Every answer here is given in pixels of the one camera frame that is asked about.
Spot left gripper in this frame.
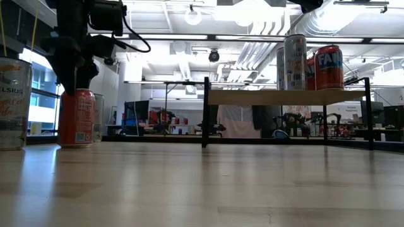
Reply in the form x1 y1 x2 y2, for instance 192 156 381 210
40 34 117 95

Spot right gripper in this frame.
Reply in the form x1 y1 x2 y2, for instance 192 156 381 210
288 0 324 14

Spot red Fanta can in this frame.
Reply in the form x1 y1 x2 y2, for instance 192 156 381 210
58 88 97 149
314 45 345 91
306 57 316 91

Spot wooden shelf with black legs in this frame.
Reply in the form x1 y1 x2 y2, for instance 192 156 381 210
201 76 376 151

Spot black light stand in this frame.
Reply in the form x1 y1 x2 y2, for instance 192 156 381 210
54 74 62 136

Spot large window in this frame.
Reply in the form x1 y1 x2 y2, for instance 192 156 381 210
18 47 74 137

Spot black ceiling track light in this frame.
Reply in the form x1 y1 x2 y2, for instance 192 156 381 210
333 0 389 14

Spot black computer monitor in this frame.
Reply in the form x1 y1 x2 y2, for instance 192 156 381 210
124 100 150 127

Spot red background equipment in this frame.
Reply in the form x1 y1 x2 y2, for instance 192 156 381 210
148 108 190 135

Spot tall black background table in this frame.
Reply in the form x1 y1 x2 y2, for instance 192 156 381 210
124 80 206 137

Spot overhead light bar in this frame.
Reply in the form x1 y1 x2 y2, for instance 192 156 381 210
90 32 404 45

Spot black background robot arms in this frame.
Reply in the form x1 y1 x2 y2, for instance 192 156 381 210
273 112 343 138

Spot dark hanging cloth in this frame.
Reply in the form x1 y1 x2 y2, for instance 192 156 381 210
252 105 275 139

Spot white and blue round object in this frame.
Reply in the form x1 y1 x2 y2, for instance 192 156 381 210
271 129 290 139

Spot cluttered background workbench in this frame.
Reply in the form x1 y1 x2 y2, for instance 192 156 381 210
311 121 404 142

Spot white hanging cloth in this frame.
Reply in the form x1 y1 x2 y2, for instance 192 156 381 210
217 105 253 139

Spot black cabinet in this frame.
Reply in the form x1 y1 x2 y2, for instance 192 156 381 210
360 100 404 142

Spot silver ventilation duct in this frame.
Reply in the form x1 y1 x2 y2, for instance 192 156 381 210
302 0 404 36

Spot yellow hanging cord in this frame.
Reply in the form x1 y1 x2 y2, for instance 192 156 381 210
0 0 8 58
30 0 40 54

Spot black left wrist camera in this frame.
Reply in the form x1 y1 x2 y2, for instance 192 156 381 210
89 0 128 37

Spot black metal table frame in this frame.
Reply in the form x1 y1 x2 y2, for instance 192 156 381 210
27 134 404 153

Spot white ring lamp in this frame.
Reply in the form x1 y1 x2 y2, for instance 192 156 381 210
184 8 203 26

